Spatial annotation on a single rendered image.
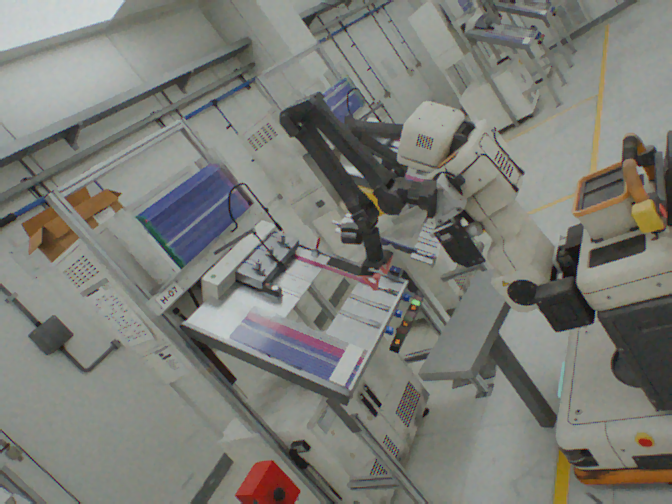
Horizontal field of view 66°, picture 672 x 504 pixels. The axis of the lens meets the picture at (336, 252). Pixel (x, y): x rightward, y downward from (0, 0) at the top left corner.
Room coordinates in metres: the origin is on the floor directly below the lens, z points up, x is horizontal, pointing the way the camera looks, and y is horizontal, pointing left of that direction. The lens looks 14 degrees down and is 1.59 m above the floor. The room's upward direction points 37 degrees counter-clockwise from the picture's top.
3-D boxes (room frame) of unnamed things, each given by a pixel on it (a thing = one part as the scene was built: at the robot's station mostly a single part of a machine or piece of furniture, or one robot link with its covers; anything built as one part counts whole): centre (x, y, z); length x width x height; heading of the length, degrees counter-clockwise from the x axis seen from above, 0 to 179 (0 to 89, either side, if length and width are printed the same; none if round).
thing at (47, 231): (2.43, 0.70, 1.82); 0.68 x 0.30 x 0.20; 139
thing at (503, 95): (6.15, -2.73, 0.95); 1.36 x 0.82 x 1.90; 49
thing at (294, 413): (2.35, 0.53, 0.31); 0.70 x 0.65 x 0.62; 139
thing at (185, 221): (2.32, 0.40, 1.52); 0.51 x 0.13 x 0.27; 139
